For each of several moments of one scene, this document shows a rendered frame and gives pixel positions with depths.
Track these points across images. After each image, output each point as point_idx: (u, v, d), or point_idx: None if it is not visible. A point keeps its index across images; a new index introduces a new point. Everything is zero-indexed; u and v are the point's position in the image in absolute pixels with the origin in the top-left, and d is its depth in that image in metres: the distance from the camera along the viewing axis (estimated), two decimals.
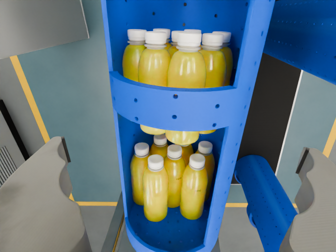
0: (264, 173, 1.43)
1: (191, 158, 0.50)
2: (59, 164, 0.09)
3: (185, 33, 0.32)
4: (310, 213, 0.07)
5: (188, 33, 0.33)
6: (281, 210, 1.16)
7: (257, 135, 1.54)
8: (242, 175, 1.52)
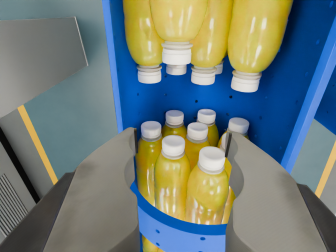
0: None
1: None
2: (128, 154, 0.09)
3: (208, 155, 0.30)
4: (244, 194, 0.07)
5: (211, 153, 0.31)
6: None
7: None
8: None
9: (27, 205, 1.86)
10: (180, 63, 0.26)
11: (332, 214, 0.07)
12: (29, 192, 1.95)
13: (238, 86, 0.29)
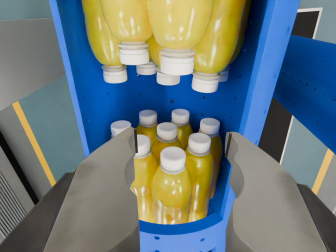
0: None
1: None
2: (128, 154, 0.09)
3: (168, 155, 0.30)
4: (244, 194, 0.07)
5: (172, 153, 0.31)
6: None
7: None
8: None
9: (23, 202, 1.88)
10: (135, 63, 0.26)
11: (332, 214, 0.07)
12: (26, 189, 1.97)
13: (197, 87, 0.29)
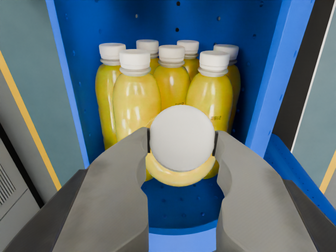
0: (280, 151, 1.20)
1: (204, 53, 0.26)
2: (140, 154, 0.09)
3: None
4: (232, 193, 0.08)
5: None
6: (305, 192, 0.93)
7: None
8: None
9: (5, 167, 1.66)
10: None
11: (316, 207, 0.07)
12: (9, 154, 1.75)
13: None
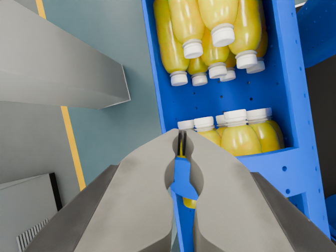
0: None
1: None
2: (170, 156, 0.09)
3: (231, 111, 0.36)
4: (205, 192, 0.08)
5: (233, 111, 0.37)
6: None
7: (332, 164, 1.21)
8: (335, 220, 1.07)
9: None
10: (195, 51, 0.40)
11: (282, 195, 0.07)
12: None
13: (241, 62, 0.40)
